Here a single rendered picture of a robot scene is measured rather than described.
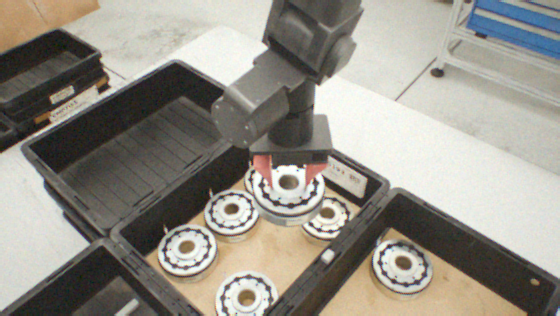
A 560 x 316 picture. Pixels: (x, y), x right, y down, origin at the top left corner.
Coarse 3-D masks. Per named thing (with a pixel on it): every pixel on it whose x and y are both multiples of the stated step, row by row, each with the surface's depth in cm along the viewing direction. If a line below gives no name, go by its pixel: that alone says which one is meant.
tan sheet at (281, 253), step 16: (352, 208) 86; (192, 224) 84; (272, 224) 84; (256, 240) 81; (272, 240) 81; (288, 240) 81; (304, 240) 81; (224, 256) 79; (240, 256) 79; (256, 256) 79; (272, 256) 79; (288, 256) 79; (304, 256) 79; (160, 272) 77; (272, 272) 77; (288, 272) 77; (192, 288) 75; (208, 288) 75; (208, 304) 73; (240, 304) 73
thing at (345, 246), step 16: (400, 192) 76; (384, 208) 74; (432, 208) 74; (368, 224) 72; (464, 224) 72; (352, 240) 70; (480, 240) 70; (336, 256) 69; (512, 256) 68; (320, 272) 66; (544, 272) 66; (304, 288) 64; (288, 304) 62
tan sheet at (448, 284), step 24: (384, 240) 81; (360, 264) 78; (432, 264) 78; (360, 288) 75; (432, 288) 75; (456, 288) 75; (480, 288) 75; (336, 312) 72; (360, 312) 72; (384, 312) 72; (408, 312) 72; (432, 312) 72; (456, 312) 72; (480, 312) 72; (504, 312) 72
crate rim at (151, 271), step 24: (192, 168) 80; (360, 168) 80; (168, 192) 76; (384, 192) 76; (360, 216) 73; (120, 240) 70; (336, 240) 70; (144, 264) 67; (312, 264) 67; (168, 288) 64; (288, 288) 64; (192, 312) 62
